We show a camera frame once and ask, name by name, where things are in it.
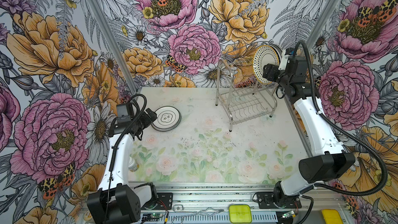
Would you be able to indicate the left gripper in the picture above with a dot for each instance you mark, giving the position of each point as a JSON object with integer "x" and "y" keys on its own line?
{"x": 147, "y": 120}

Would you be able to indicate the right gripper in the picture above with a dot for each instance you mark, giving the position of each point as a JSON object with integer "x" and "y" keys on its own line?
{"x": 271, "y": 69}

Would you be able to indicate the yellow patterned plate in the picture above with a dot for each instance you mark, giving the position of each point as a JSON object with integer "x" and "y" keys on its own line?
{"x": 265, "y": 54}

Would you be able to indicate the metal wire dish rack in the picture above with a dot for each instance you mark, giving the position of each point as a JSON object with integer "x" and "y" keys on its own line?
{"x": 243, "y": 99}

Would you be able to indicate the large dark rimmed plate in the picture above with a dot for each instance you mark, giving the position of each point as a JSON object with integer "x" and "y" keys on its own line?
{"x": 277, "y": 50}

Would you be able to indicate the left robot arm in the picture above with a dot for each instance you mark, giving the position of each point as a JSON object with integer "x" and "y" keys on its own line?
{"x": 115, "y": 201}

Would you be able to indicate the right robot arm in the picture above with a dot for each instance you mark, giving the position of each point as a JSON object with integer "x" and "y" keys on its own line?
{"x": 329, "y": 159}

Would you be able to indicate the small white bottle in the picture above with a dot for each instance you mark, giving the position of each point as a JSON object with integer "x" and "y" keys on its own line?
{"x": 133, "y": 165}

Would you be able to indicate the small circuit board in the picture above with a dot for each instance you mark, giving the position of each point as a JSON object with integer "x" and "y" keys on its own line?
{"x": 152, "y": 217}

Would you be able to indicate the yellow box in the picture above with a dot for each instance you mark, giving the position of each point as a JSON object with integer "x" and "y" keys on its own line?
{"x": 331, "y": 216}

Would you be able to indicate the green square button box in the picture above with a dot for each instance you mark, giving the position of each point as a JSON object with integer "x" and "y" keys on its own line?
{"x": 240, "y": 214}

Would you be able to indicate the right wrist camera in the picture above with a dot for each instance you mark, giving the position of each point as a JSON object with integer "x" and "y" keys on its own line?
{"x": 286, "y": 54}

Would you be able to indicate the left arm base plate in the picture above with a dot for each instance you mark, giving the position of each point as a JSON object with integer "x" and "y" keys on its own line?
{"x": 165, "y": 201}

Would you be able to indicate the metal wire hook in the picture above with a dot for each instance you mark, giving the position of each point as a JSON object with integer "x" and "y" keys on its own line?
{"x": 209, "y": 212}

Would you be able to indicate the aluminium front rail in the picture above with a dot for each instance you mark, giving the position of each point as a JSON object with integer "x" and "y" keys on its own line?
{"x": 192, "y": 197}

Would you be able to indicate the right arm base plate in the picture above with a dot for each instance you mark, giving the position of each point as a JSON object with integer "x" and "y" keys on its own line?
{"x": 267, "y": 200}

